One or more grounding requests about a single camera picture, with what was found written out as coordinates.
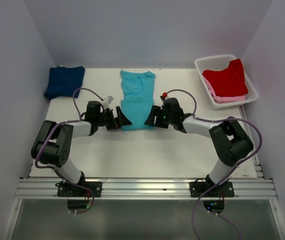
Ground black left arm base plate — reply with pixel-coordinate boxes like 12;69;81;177
55;181;103;198

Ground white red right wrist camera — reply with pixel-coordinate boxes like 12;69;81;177
160;92;169;101

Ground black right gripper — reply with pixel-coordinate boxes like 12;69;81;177
144;105;174;129

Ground turquoise t shirt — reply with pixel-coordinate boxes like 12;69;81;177
120;70;156;131

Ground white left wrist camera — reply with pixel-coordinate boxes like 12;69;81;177
101;95;114;111

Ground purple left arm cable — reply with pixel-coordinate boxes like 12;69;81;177
33;87;107;215

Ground folded navy blue t shirt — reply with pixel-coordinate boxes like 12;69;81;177
44;66;85;101

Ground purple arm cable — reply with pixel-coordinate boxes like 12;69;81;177
191;89;263;240
33;87;107;215

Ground aluminium mounting rail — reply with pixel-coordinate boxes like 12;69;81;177
14;106;278;201

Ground pink t shirt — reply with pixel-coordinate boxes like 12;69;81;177
203;77;246;103

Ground red t shirt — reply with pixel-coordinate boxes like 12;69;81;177
202;58;248;97

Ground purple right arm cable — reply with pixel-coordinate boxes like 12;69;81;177
191;89;263;240

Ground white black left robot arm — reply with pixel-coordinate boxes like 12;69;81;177
31;101;132;198

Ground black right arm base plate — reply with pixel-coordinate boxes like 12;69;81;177
189;178;235;198

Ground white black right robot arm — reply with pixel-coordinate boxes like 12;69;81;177
144;96;254;197

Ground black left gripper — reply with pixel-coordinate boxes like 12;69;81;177
95;105;131;130

